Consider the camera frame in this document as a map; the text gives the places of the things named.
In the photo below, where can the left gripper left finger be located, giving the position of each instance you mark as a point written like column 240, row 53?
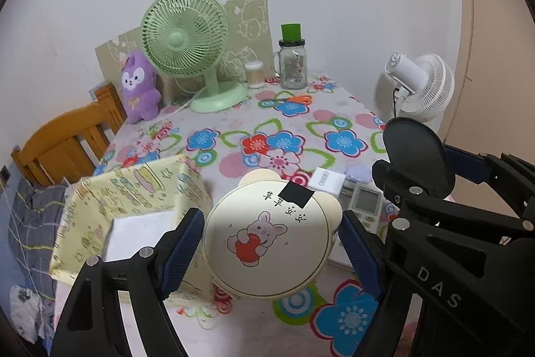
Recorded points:
column 91, row 321

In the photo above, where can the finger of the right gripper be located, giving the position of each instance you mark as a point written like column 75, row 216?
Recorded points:
column 415, row 151

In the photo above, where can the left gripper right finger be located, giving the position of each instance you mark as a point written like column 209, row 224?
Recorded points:
column 392, row 294

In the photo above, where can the white remote control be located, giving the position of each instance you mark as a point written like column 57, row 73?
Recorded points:
column 365, row 200

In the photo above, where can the white charger grey label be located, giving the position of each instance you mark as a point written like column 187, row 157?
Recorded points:
column 328, row 181

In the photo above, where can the cream round bunny mirror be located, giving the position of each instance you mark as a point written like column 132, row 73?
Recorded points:
column 269, row 237

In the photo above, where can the lilac oval case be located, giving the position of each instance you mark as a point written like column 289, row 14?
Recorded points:
column 358, row 174

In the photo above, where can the white standing fan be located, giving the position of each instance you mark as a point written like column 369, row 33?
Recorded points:
column 423, row 87

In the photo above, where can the beige door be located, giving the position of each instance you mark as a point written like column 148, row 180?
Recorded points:
column 492, row 110

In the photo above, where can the yellow fabric storage box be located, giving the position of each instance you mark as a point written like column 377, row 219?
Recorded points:
column 172, row 184

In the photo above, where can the grey plaid bedding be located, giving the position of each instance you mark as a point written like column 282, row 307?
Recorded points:
column 35, row 217

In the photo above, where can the floral tablecloth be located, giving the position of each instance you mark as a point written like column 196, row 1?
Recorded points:
column 334, row 132

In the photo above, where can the glass jar green lid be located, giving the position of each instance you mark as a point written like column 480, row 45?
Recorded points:
column 292, row 58

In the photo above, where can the wooden chair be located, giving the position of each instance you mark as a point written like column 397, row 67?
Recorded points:
column 55, row 151

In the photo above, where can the cotton swab container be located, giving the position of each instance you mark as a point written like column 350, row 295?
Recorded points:
column 255, row 74

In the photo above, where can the purple plush toy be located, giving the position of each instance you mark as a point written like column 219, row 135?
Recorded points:
column 138, row 88

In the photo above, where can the green desk fan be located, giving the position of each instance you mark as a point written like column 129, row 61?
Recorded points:
column 187, row 39

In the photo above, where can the orange handled scissors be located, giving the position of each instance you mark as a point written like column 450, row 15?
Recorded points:
column 304, row 100

